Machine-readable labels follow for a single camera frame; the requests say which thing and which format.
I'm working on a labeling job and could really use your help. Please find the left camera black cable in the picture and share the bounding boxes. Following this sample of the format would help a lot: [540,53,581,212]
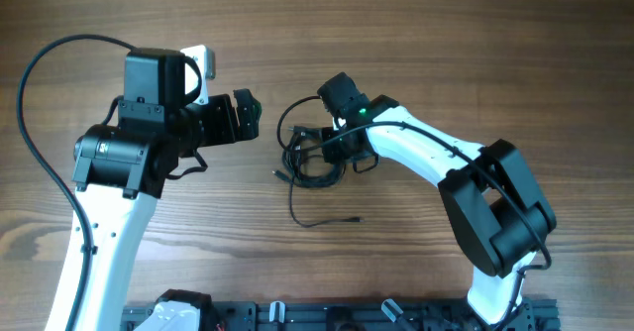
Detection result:
[16,34,138,331]

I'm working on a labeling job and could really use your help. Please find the right camera black cable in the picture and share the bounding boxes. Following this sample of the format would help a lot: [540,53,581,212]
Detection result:
[275,95,553,331]

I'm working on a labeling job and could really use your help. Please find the camera black cable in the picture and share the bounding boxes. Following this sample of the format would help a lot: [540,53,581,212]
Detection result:
[275,95,553,331]
[16,34,138,331]

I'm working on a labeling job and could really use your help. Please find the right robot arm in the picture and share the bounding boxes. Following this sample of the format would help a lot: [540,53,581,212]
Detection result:
[317,72,557,329]

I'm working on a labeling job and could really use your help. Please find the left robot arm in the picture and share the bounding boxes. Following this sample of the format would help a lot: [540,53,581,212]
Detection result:
[46,45,262,330]

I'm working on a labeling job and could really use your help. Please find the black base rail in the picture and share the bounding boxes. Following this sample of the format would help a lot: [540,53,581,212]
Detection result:
[120,298,561,331]

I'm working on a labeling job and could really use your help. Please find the black usb cable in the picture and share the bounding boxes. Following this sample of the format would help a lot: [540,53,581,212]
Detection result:
[287,137,363,229]
[271,125,348,189]

